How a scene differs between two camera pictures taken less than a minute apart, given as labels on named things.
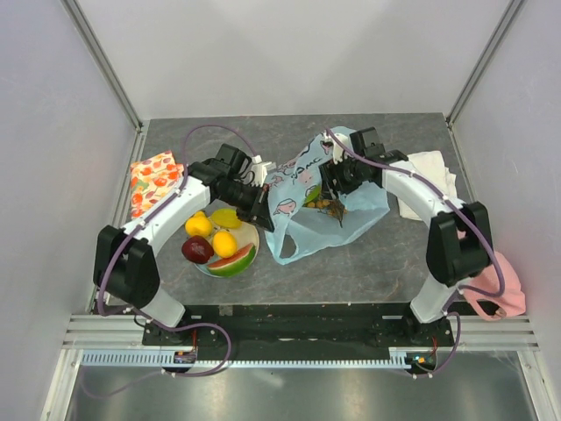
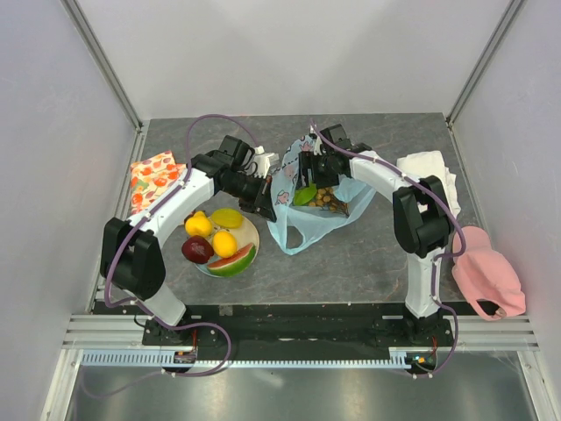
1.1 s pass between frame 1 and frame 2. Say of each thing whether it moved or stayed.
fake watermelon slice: stayed
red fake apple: stayed
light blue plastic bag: moved
